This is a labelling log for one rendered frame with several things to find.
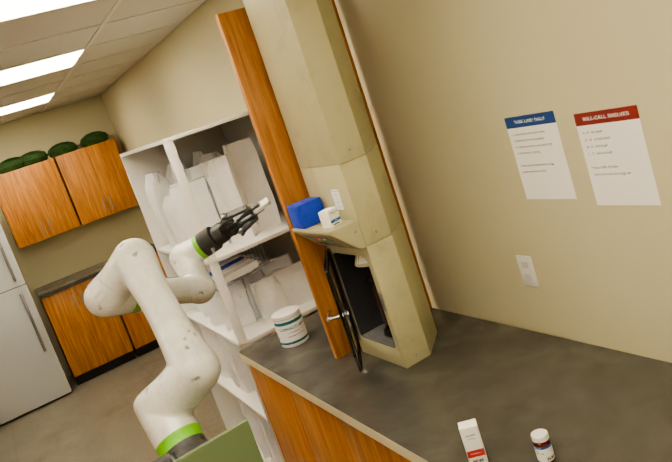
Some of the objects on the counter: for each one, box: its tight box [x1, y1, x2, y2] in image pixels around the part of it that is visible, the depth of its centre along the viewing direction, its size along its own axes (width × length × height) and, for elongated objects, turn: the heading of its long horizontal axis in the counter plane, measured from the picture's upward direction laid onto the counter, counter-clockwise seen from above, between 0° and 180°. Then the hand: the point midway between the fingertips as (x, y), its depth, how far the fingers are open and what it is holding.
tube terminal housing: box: [300, 145, 437, 368], centre depth 257 cm, size 25×32×77 cm
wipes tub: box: [271, 305, 309, 348], centre depth 308 cm, size 13×13×15 cm
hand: (261, 205), depth 241 cm, fingers closed
